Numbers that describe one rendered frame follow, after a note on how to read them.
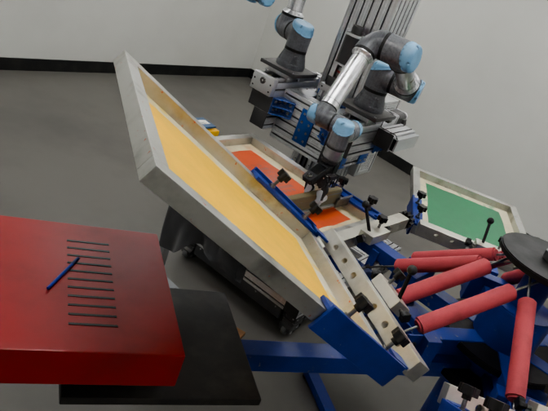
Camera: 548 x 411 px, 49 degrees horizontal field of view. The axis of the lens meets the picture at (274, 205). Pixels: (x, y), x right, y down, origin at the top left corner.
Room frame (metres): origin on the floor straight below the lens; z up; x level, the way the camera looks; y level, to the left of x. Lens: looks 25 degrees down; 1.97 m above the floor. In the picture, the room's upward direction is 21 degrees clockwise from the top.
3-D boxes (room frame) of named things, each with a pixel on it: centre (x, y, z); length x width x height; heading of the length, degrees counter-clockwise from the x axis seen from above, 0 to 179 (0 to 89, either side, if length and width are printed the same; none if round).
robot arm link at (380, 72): (2.91, -0.26, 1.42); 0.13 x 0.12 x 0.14; 71
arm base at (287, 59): (3.15, 0.18, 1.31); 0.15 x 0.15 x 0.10
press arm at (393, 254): (1.97, -0.42, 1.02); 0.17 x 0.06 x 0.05; 57
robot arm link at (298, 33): (3.15, 0.18, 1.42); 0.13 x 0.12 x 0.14; 36
